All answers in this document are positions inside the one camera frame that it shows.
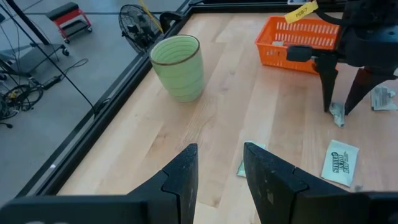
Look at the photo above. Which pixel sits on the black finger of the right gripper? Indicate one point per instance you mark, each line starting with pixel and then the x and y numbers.
pixel 365 84
pixel 328 77

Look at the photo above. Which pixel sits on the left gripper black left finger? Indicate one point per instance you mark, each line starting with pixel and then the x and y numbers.
pixel 180 186

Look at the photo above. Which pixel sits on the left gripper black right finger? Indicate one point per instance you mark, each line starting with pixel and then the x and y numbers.
pixel 273 193

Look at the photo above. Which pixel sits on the green-white sweetener packet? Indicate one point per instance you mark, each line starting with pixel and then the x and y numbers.
pixel 339 165
pixel 338 116
pixel 382 99
pixel 241 170
pixel 277 43

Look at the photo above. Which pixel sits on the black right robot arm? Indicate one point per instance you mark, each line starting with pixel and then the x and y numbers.
pixel 373 12

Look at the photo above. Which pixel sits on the orange plastic basket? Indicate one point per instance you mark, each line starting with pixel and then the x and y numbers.
pixel 270 58

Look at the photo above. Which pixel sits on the yellow label tag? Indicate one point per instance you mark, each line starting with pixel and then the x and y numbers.
pixel 301 12

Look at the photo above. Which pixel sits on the light green ribbed cup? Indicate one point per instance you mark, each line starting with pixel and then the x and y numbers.
pixel 180 74

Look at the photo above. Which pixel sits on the black floor fan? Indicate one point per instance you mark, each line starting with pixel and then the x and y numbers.
pixel 136 28

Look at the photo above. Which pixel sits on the black power strip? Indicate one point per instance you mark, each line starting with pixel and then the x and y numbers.
pixel 51 82

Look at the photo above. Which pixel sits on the black flat rolling cart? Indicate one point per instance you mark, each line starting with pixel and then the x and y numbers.
pixel 34 57

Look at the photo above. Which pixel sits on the red black rolling stool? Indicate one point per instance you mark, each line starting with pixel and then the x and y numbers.
pixel 70 18

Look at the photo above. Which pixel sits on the black stand pole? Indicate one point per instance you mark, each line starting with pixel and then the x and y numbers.
pixel 28 21

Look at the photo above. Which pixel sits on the black aluminium table frame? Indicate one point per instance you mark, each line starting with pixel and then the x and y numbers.
pixel 124 84

